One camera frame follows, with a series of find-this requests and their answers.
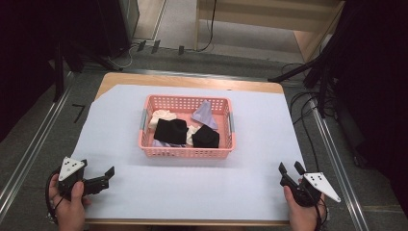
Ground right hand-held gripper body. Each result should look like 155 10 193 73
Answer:
288 171 342 208

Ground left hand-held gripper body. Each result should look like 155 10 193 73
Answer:
57 156 89 202

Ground lavender sock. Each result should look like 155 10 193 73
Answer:
151 139 187 149
191 100 219 131

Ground black sock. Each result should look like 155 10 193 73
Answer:
191 124 221 149
153 117 190 145

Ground white sock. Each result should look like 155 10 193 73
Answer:
186 124 202 146
147 109 178 131

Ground pink plastic basket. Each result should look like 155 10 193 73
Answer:
138 93 237 160

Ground person's right hand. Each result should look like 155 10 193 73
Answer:
283 178 326 231

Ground person's left hand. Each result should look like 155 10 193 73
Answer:
48 172 92 231

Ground white table mat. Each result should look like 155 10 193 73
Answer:
70 84 306 222

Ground black tripod stand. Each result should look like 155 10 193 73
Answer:
268 35 344 119

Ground black metal stand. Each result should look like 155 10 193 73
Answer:
51 37 124 104

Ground dark curtain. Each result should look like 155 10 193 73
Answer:
323 0 408 219
0 0 129 142

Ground light wooden shelf unit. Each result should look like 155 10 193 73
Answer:
193 0 346 64

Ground grey cabinet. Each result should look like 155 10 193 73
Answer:
118 0 140 41

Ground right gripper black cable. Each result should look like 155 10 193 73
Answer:
313 195 329 230

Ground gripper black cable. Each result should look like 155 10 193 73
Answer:
44 168 65 224
313 195 329 230

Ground metal floor rail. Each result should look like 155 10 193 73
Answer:
0 71 75 222
308 95 370 231

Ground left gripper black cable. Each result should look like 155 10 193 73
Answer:
44 168 65 224

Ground black floor cables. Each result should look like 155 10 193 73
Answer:
281 62 323 173

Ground white floor cable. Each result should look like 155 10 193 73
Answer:
107 42 140 69

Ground hanging black cable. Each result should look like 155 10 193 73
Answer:
196 0 218 53

